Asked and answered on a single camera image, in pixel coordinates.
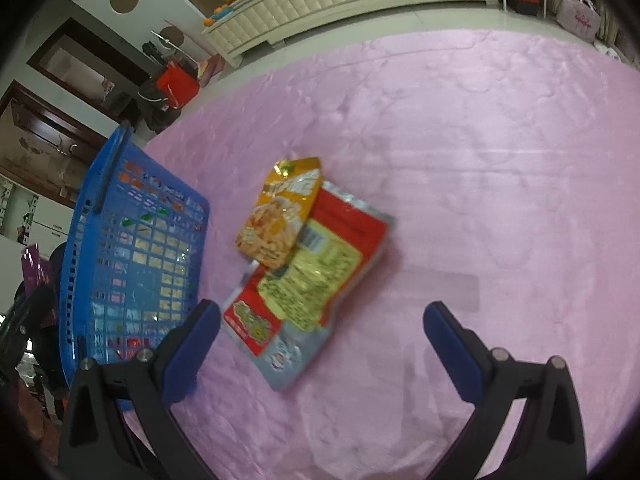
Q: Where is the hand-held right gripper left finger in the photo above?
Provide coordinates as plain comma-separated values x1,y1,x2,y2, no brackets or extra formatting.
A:
59,299,222,480

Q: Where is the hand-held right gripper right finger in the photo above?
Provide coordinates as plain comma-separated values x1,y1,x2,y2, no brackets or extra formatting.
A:
422,301,588,480

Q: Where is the red silver snack packet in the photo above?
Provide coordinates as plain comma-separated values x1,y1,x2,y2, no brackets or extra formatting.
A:
221,180,396,393

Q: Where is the blue plastic basket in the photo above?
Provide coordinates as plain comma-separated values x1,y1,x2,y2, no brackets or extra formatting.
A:
59,121,211,411

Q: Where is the orange snack packet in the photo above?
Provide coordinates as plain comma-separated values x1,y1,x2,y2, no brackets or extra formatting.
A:
235,156,323,269

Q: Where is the pink blanket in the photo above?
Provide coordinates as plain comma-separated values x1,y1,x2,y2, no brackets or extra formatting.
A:
115,30,640,480

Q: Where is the purple box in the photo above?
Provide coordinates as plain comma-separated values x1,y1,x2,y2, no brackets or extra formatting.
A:
21,244,53,286

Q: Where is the black bag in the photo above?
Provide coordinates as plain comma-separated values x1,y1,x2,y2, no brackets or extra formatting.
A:
137,85,181,133

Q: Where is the brown framed door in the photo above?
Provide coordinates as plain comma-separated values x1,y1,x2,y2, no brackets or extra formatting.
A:
0,80,108,206

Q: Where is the red bag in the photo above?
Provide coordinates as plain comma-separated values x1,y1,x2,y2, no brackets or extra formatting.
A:
155,60,201,111

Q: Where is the dark wooden door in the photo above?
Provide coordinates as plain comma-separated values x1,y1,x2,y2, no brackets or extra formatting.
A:
27,17,151,121

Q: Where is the orange blue toy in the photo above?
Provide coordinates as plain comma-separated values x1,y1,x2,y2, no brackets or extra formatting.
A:
202,0,246,26

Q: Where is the cream low cabinet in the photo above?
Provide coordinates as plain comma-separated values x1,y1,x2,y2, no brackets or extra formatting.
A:
201,0,501,68

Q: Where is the pale pink gift bag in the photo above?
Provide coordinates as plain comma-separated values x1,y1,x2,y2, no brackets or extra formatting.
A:
556,0,601,43

